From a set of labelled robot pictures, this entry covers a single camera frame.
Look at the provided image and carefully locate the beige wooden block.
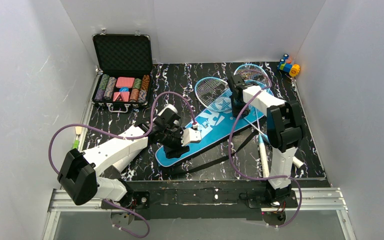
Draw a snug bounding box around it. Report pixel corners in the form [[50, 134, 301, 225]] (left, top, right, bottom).
[[74, 125, 83, 136]]

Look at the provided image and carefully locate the black poker chip case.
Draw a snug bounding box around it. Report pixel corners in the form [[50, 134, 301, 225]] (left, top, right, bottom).
[[91, 33, 154, 110]]

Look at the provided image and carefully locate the colourful toy block train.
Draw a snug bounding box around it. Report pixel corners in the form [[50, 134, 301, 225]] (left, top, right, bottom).
[[277, 53, 301, 77]]

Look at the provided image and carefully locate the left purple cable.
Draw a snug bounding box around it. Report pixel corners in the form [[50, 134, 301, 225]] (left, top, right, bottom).
[[48, 91, 198, 239]]

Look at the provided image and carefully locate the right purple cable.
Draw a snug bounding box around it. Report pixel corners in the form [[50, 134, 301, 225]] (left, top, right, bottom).
[[227, 69, 303, 229]]

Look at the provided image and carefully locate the blue racket bag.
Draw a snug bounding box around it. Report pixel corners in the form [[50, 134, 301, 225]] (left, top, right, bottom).
[[155, 105, 265, 168]]

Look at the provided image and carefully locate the green clip on rail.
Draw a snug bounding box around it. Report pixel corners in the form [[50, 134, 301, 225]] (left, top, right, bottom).
[[72, 139, 80, 149]]

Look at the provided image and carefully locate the white shuttlecock tube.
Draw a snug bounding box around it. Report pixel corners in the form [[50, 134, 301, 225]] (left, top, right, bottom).
[[114, 104, 179, 173]]

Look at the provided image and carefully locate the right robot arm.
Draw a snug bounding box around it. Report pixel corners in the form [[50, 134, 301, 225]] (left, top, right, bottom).
[[227, 74, 305, 204]]

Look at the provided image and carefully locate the purple cable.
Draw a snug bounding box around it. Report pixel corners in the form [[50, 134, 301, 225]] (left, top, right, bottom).
[[227, 69, 303, 229], [48, 91, 198, 239]]

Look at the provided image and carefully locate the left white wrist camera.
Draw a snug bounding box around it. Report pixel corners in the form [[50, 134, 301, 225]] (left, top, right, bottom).
[[181, 122, 202, 147]]

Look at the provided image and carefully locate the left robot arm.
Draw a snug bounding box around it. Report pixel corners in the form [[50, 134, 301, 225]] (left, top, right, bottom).
[[57, 104, 201, 206]]

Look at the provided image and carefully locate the blue badminton racket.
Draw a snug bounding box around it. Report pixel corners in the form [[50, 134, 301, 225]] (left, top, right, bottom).
[[234, 63, 270, 178], [194, 76, 304, 169]]

